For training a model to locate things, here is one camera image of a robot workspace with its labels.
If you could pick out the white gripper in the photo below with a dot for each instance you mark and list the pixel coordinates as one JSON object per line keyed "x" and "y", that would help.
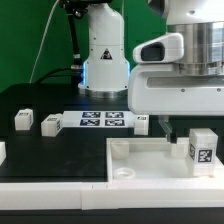
{"x": 158, "y": 89}

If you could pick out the white square tabletop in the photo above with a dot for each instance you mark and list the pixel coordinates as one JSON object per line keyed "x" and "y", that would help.
{"x": 147, "y": 158}

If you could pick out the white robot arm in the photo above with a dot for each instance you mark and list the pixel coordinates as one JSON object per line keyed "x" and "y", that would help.
{"x": 178, "y": 73}

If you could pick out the white marker sheet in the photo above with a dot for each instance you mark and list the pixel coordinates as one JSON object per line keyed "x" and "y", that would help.
{"x": 98, "y": 119}

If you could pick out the white block left edge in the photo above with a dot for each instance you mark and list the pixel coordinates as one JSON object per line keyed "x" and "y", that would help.
{"x": 2, "y": 152}

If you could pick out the white fence wall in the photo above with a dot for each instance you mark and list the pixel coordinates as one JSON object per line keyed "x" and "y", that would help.
{"x": 149, "y": 193}

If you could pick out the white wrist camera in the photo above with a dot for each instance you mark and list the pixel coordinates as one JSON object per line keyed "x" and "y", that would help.
{"x": 167, "y": 48}

